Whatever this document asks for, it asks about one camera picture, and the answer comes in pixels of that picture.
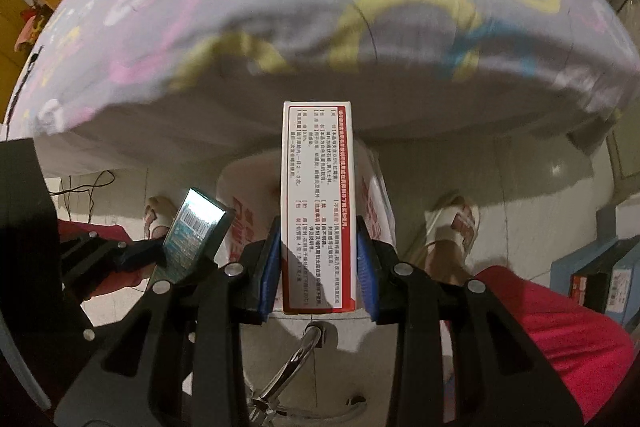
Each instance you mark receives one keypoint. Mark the teal cardboard box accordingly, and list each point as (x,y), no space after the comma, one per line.
(195,232)

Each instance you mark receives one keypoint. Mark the grey circle-print bed sheet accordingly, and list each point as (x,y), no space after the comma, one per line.
(320,57)

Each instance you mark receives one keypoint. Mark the blue storage box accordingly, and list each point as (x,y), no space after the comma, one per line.
(575,264)

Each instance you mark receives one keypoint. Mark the black box red label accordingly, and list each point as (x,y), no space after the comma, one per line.
(600,284)

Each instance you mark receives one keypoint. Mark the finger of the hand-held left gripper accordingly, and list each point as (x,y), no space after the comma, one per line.
(135,256)

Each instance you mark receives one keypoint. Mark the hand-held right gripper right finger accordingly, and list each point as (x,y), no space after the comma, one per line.
(365,267)

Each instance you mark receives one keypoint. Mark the white red medicine box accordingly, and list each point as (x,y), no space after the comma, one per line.
(320,207)

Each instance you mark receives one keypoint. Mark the red pants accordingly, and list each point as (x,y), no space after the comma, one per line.
(550,332)

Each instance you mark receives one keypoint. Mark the white slipper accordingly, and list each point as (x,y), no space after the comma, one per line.
(450,217)
(159,217)

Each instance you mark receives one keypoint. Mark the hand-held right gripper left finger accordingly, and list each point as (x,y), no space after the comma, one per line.
(267,267)

